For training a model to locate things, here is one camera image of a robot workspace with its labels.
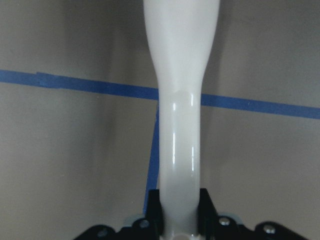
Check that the white hand brush black bristles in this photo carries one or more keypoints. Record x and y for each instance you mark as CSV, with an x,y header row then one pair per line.
x,y
180,35

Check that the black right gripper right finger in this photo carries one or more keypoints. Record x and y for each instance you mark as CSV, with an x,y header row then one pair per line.
x,y
213,226

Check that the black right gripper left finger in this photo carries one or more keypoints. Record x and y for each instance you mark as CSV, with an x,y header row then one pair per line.
x,y
149,227

